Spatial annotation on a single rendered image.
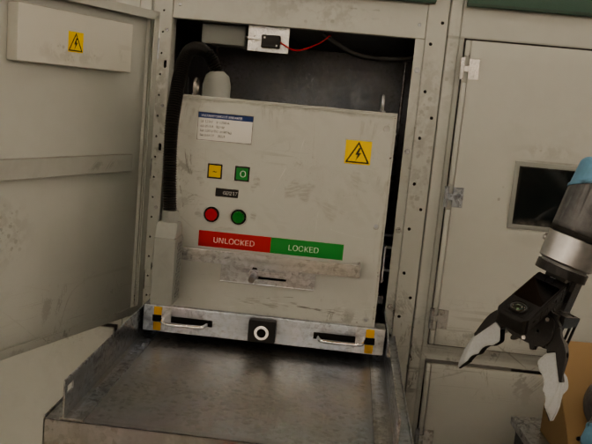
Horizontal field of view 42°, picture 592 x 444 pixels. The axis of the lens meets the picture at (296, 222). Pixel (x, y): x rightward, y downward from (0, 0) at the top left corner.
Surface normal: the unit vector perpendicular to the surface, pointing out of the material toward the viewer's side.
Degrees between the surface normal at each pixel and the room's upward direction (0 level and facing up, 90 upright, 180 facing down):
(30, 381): 90
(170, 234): 61
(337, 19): 90
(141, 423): 0
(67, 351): 90
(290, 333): 90
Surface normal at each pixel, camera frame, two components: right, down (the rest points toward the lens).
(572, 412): 0.05, -0.58
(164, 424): 0.09, -0.98
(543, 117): -0.07, 0.15
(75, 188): 0.90, 0.15
